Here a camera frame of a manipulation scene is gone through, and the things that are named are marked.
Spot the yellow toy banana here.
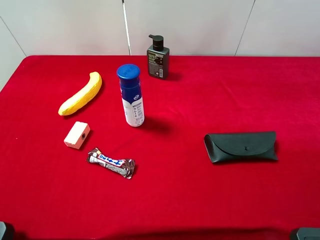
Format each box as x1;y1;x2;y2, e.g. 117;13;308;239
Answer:
58;71;103;116

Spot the blue white spray bottle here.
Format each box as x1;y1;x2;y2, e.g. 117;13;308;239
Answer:
116;64;145;127

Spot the chocolate bar wrapper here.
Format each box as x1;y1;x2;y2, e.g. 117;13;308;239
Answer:
87;147;136;179

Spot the dark pump dispenser bottle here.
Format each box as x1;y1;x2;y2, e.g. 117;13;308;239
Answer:
146;34;170;80

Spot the black glasses case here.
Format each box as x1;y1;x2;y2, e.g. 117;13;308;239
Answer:
204;131;278;164

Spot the white rectangular block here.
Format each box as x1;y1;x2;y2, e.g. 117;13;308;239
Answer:
63;121;91;150

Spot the white pole behind table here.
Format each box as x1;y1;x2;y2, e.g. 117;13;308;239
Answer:
121;0;132;56

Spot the dark base corner right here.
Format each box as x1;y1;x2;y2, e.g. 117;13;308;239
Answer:
289;227;320;240

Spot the dark base corner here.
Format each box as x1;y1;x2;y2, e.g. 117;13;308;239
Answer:
0;221;15;240
289;227;320;240

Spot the dark base corner left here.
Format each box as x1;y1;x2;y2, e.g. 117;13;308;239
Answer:
0;221;15;240

